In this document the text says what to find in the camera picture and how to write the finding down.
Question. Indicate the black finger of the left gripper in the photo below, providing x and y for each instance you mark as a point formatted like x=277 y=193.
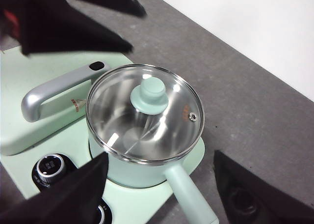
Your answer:
x=112 y=0
x=56 y=30

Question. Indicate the silver control knob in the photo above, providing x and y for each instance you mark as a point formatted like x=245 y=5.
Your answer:
x=104 y=215
x=50 y=167

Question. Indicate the glass lid with green knob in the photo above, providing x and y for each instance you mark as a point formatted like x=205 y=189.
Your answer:
x=149 y=93

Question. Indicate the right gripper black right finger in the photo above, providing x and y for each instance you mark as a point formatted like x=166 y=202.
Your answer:
x=265 y=204

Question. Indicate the mint green grill cover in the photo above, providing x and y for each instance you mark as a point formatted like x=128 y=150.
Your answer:
x=24 y=135

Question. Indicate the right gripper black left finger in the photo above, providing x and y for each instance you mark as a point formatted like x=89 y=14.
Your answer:
x=61 y=202

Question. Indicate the mint green appliance base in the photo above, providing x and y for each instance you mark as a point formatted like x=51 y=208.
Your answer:
x=137 y=204

